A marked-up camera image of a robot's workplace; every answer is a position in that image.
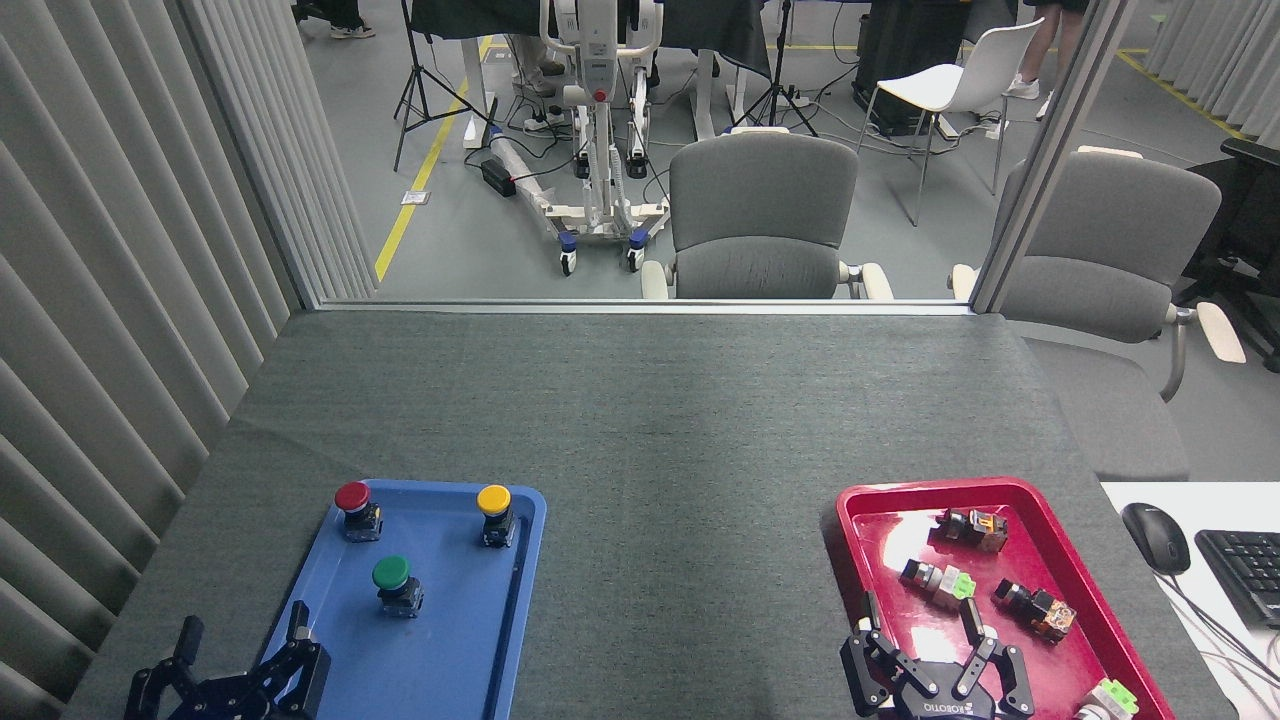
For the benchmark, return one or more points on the blue plastic tray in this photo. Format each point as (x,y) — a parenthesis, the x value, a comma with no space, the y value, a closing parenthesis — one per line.
(450,640)

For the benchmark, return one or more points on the grey office chair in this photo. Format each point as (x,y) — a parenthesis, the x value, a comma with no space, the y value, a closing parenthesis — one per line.
(760,200)
(1110,250)

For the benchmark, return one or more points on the green push button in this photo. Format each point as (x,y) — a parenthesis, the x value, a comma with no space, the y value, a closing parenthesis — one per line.
(391,572)

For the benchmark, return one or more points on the person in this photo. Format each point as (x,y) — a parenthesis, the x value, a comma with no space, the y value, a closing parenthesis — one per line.
(350,25)
(1040,40)
(535,80)

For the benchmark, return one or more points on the orange and black switch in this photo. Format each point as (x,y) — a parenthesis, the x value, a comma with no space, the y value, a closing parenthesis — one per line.
(975,528)
(1040,610)

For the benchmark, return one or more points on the white stand on wheels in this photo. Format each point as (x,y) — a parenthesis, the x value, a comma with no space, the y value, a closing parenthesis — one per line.
(598,60)

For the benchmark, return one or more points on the green and white switch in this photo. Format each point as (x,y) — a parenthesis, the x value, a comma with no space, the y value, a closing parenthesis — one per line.
(940,582)
(1108,698)

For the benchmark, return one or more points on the black keyboard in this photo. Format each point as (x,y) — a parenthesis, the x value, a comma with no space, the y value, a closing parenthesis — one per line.
(1245,575)

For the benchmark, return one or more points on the black computer mouse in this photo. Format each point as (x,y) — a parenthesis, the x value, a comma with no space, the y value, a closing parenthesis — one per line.
(1155,535)

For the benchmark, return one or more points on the silver post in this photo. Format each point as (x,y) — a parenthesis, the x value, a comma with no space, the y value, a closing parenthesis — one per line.
(1050,150)

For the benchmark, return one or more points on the black office chair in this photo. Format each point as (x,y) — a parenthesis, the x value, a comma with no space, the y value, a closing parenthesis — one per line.
(1240,220)

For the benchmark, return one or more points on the silver table rail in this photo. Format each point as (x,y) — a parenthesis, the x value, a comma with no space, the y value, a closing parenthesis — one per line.
(640,305)

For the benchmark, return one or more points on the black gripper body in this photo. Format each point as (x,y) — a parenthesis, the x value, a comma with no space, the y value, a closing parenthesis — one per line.
(235,705)
(940,705)

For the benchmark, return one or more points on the red plastic tray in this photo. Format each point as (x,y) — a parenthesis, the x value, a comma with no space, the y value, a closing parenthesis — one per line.
(900,530)

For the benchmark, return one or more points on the white plastic chair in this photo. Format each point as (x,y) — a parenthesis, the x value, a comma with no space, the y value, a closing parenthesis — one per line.
(960,80)

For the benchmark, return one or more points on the black tripod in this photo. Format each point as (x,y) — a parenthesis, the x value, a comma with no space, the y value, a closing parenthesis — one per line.
(411,70)
(778,90)

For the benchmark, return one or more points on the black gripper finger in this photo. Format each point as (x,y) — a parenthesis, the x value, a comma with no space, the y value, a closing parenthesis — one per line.
(305,670)
(860,665)
(188,640)
(1010,675)

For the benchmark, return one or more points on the black power adapter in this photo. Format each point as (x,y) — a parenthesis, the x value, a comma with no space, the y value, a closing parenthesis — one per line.
(497,177)

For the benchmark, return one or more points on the white desk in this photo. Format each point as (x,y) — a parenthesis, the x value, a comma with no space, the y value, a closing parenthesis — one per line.
(1230,505)

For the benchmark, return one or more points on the red push button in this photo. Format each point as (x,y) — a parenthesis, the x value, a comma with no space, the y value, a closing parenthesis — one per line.
(352,496)

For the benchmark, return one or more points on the yellow push button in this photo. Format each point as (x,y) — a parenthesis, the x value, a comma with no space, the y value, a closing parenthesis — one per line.
(493,498)

